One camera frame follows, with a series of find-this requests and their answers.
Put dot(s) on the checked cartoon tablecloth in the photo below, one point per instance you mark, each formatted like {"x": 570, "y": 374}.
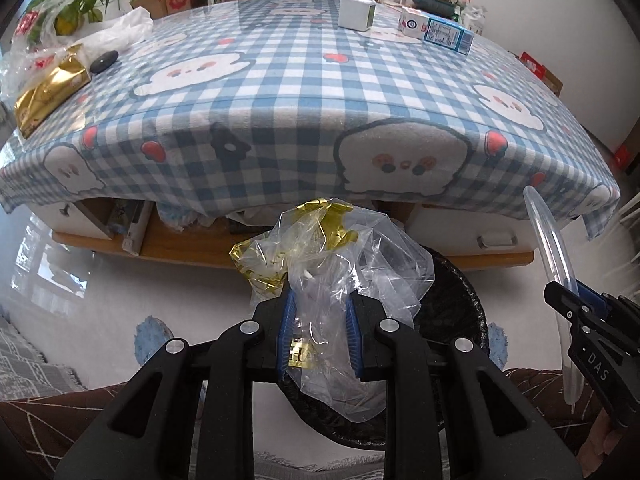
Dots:
{"x": 300, "y": 85}

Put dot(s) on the clear plastic wrapper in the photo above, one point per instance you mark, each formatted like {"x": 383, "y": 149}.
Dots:
{"x": 542, "y": 240}

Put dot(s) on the plain cardboard box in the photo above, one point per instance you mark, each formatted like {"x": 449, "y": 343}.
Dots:
{"x": 147, "y": 4}

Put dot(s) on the colourful printed boxes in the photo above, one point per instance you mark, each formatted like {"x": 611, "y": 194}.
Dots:
{"x": 540, "y": 70}

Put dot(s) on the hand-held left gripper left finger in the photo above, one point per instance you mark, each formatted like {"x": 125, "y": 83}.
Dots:
{"x": 286, "y": 330}

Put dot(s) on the grey patterned rug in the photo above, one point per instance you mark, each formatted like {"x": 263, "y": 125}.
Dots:
{"x": 30, "y": 365}

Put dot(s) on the small black oval object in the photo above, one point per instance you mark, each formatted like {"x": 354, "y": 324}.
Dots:
{"x": 103, "y": 61}

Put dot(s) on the clear bag with gold wrappers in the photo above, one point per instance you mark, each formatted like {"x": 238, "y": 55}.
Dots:
{"x": 370, "y": 260}

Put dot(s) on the red floor object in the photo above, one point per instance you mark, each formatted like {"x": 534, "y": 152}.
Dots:
{"x": 624, "y": 154}

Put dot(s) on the white bag of supplies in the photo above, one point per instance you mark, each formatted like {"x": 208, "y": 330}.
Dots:
{"x": 472, "y": 17}

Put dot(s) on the white pill bottle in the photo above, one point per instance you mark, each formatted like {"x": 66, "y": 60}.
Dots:
{"x": 356, "y": 7}

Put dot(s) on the clear plastic bag red print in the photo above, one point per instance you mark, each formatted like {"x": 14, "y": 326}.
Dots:
{"x": 27, "y": 35}

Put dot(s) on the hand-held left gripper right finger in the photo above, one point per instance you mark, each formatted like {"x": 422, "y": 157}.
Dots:
{"x": 352, "y": 332}

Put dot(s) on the gold foil packet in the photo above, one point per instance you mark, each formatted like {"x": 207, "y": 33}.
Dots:
{"x": 47, "y": 87}

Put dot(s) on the blue white milk carton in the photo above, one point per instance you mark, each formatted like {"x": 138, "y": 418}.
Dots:
{"x": 435, "y": 30}

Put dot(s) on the person's brown patterned pants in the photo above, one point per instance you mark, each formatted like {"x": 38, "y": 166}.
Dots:
{"x": 50, "y": 425}

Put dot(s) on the white narrow box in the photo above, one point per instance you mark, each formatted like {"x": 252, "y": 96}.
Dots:
{"x": 135, "y": 230}

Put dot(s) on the black trash bin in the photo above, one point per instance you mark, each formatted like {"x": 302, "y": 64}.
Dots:
{"x": 450, "y": 300}

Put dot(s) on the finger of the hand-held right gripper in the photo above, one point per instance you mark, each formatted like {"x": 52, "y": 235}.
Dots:
{"x": 562, "y": 302}
{"x": 597, "y": 302}

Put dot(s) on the person's right hand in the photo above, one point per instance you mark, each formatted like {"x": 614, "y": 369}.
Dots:
{"x": 600, "y": 442}

